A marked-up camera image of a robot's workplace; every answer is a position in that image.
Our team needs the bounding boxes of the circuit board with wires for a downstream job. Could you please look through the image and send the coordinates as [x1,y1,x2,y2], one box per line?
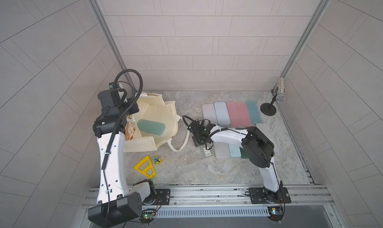
[139,209,157,226]
[267,207,285,222]

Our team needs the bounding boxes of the floral canvas tote bag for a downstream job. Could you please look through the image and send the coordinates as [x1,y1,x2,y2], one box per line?
[124,92,190,153]

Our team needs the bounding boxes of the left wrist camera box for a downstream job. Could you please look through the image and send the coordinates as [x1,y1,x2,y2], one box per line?
[98,88,127,109]

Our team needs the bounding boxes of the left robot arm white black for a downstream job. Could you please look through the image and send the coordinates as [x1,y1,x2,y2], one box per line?
[88,102,157,228]

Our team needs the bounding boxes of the beige tin pencil case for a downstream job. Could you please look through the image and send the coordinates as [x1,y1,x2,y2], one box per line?
[214,142,231,160]

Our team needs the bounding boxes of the pale mint case lid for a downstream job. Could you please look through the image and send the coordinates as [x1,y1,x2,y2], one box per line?
[229,144,241,158]

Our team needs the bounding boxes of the pale mint pencil case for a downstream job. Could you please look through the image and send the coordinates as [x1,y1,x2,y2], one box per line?
[214,102,230,127]

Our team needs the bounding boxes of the left circuit board with wires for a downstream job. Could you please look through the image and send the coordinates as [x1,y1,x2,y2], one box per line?
[139,209,157,226]

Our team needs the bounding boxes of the teal translucent pencil case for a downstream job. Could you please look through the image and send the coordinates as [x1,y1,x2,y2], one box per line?
[245,100,263,124]

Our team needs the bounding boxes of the teal translucent case half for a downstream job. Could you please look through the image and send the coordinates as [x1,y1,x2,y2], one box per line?
[137,119,166,136]

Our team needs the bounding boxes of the small round yellow sticker toy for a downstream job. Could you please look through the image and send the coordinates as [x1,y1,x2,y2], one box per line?
[152,155,162,165]

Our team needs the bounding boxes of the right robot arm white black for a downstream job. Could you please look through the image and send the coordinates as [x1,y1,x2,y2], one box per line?
[185,120,291,205]

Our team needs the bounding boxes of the yellow triangular plastic tool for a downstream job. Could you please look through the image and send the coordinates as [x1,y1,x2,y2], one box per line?
[134,156,156,179]

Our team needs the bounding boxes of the aluminium mounting rail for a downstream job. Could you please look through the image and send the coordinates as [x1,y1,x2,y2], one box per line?
[83,184,333,209]

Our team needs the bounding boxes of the glitter microphone on stand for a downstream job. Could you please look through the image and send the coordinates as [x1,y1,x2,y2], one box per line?
[260,78,285,116]

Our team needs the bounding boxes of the right circuit board with wires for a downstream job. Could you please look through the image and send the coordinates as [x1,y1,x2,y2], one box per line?
[267,207,285,222]

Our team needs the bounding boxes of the frosted clear pen case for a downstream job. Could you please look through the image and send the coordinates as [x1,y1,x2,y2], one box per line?
[201,147,215,160]

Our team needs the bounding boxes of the white glossy tin pencil case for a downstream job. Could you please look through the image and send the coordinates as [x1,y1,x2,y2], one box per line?
[202,103,218,125]

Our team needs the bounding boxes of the dark green pencil case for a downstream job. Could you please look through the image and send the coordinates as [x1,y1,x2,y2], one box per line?
[240,148,249,159]

